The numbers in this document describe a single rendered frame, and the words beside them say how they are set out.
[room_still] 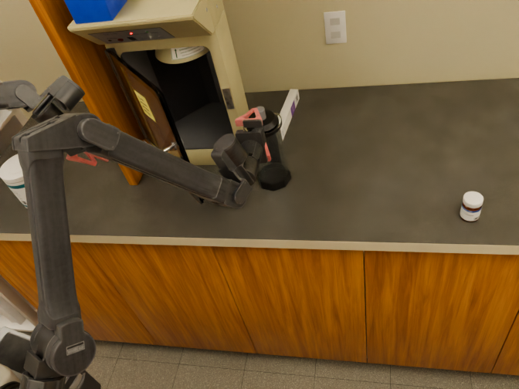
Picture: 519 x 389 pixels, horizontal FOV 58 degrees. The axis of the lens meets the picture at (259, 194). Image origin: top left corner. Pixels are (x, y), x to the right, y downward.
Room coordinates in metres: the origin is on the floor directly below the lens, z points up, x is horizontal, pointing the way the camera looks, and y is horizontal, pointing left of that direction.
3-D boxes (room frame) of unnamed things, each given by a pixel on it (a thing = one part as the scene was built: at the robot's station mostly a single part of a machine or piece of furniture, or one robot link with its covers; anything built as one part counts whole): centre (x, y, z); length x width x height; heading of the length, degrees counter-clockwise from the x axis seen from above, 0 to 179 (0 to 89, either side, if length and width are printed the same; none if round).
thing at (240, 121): (0.95, -0.03, 1.23); 0.09 x 0.07 x 0.07; 160
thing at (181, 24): (1.13, 0.17, 1.46); 0.32 x 0.11 x 0.10; 70
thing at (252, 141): (0.88, 0.00, 1.20); 0.07 x 0.07 x 0.10; 70
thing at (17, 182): (1.24, 0.72, 1.01); 0.13 x 0.13 x 0.15
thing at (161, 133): (1.09, 0.23, 1.19); 0.30 x 0.01 x 0.40; 26
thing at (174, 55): (1.27, 0.10, 1.34); 0.18 x 0.18 x 0.05
